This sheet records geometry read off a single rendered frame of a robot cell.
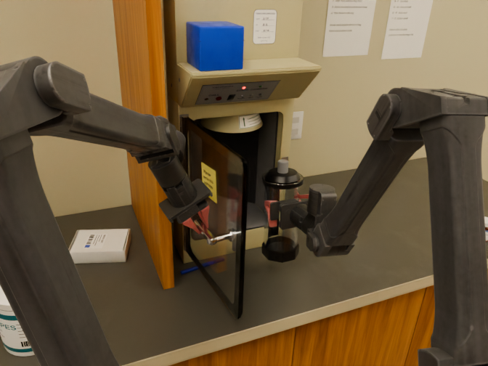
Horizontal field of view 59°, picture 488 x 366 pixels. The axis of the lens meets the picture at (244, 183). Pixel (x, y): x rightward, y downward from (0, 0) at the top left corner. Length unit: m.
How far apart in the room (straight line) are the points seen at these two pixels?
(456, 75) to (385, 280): 1.19
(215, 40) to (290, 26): 0.26
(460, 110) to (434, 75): 1.53
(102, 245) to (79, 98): 0.89
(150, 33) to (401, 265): 0.95
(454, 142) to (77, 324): 0.47
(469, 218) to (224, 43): 0.60
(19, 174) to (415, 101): 0.47
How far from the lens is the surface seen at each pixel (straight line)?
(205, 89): 0.98
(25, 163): 0.40
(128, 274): 1.25
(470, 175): 0.59
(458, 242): 0.58
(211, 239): 0.89
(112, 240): 1.33
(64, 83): 0.44
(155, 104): 0.95
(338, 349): 1.37
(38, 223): 0.41
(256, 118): 1.19
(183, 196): 0.85
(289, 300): 1.16
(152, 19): 0.92
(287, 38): 1.13
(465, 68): 2.24
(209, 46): 0.94
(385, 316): 1.40
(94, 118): 0.55
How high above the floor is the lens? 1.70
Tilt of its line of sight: 26 degrees down
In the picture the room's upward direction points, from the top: 2 degrees clockwise
